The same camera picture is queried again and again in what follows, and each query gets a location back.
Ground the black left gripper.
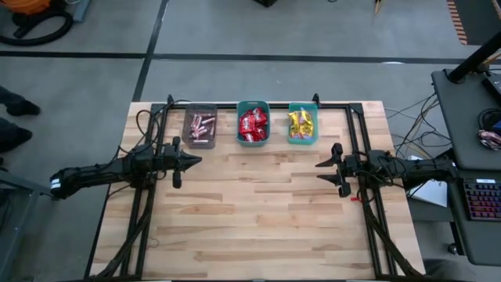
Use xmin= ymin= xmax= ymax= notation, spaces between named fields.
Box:
xmin=160 ymin=136 xmax=204 ymax=190

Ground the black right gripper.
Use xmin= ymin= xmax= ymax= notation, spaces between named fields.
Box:
xmin=315 ymin=143 xmax=359 ymax=198

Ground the grey translucent plastic bin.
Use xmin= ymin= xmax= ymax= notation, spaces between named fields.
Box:
xmin=181 ymin=103 xmax=218 ymax=150

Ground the mint green plastic bin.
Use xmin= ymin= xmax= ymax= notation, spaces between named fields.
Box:
xmin=287 ymin=102 xmax=319 ymax=146

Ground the dark teal plastic bin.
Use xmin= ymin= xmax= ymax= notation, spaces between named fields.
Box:
xmin=236 ymin=100 xmax=272 ymax=149

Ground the white paper sheet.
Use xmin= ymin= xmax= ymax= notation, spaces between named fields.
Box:
xmin=406 ymin=178 xmax=449 ymax=208

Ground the backlit computer keyboard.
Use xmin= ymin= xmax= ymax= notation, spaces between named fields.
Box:
xmin=460 ymin=178 xmax=501 ymax=222

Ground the pink patterned pouch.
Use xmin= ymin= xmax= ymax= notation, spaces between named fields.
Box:
xmin=477 ymin=129 xmax=501 ymax=152

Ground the grey desk with keyboard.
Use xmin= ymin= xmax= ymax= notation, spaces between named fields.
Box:
xmin=444 ymin=168 xmax=501 ymax=267

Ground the black desk device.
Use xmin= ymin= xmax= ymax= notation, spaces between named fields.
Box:
xmin=481 ymin=72 xmax=501 ymax=105

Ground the black monitor pole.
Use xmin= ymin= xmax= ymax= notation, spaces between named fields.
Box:
xmin=447 ymin=30 xmax=501 ymax=84

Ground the person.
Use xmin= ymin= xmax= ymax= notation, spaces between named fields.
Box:
xmin=0 ymin=85 xmax=41 ymax=154

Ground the grey metal table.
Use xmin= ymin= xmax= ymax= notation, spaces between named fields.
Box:
xmin=0 ymin=156 xmax=66 ymax=282

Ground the black floor mat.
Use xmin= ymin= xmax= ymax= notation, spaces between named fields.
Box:
xmin=453 ymin=0 xmax=501 ymax=46

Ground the orange vacuum cleaner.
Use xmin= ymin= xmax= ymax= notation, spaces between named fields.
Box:
xmin=0 ymin=0 xmax=52 ymax=16

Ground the black left wrist camera cable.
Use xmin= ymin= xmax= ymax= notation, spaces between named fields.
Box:
xmin=135 ymin=99 xmax=189 ymax=157

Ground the black aluminium table frame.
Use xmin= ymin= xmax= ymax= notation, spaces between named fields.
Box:
xmin=84 ymin=93 xmax=426 ymax=281

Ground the black floor cable bundle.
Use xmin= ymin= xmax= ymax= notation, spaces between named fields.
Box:
xmin=385 ymin=92 xmax=453 ymax=160

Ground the grey desk with cables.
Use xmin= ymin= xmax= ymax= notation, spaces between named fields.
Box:
xmin=431 ymin=68 xmax=501 ymax=172

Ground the black coiled cable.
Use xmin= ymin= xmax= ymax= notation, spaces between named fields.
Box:
xmin=477 ymin=107 xmax=501 ymax=132

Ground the black vacuum hose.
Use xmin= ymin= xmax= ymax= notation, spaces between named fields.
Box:
xmin=0 ymin=7 xmax=74 ymax=47

